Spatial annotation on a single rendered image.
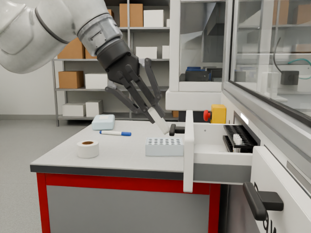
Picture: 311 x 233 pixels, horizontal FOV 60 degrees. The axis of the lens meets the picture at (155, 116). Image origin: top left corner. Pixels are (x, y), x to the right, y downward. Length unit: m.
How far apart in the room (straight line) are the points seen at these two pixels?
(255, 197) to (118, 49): 0.41
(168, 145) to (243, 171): 0.39
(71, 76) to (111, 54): 3.97
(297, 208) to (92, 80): 4.24
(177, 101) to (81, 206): 0.77
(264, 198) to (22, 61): 0.57
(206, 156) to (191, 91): 0.93
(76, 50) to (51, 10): 3.89
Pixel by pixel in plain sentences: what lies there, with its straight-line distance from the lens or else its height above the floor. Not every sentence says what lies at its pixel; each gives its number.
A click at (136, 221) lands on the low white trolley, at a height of 0.58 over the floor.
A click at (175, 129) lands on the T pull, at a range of 0.63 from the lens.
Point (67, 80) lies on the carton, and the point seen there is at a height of 0.75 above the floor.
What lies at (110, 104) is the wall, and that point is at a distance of 4.91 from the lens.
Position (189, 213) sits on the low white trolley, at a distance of 0.85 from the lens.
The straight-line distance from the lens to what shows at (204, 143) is 0.77.
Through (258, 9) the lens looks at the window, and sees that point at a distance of 0.66.
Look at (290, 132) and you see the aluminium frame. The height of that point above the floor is 0.98.
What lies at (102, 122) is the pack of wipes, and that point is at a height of 0.80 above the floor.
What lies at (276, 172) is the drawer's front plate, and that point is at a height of 0.93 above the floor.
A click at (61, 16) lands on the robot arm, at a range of 0.64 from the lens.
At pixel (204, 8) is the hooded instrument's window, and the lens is 1.46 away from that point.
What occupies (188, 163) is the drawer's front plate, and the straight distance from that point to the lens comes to 0.51.
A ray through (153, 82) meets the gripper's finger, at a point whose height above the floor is 1.02.
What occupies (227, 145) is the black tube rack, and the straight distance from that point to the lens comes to 0.66.
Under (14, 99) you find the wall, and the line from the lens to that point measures 5.49.
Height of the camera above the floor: 1.07
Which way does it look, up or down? 12 degrees down
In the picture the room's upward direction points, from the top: straight up
